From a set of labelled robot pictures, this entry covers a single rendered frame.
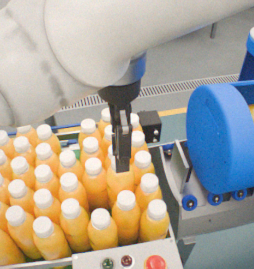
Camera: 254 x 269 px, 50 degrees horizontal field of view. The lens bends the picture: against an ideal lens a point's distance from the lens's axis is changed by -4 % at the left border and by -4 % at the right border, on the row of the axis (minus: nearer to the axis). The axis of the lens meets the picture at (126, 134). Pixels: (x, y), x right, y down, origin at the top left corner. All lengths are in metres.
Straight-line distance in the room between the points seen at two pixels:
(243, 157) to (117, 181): 0.28
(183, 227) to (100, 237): 0.30
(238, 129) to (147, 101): 1.97
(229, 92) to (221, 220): 0.39
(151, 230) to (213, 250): 1.19
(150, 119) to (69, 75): 0.70
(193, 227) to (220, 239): 0.99
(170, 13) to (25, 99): 0.12
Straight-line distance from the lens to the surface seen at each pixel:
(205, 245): 1.80
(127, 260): 0.54
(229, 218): 0.90
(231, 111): 0.64
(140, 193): 0.66
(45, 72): 0.23
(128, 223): 0.65
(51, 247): 0.64
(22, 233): 0.66
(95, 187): 0.70
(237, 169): 0.65
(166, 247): 0.56
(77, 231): 0.66
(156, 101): 2.57
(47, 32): 0.22
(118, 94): 0.45
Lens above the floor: 1.62
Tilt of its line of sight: 46 degrees down
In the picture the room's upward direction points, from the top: straight up
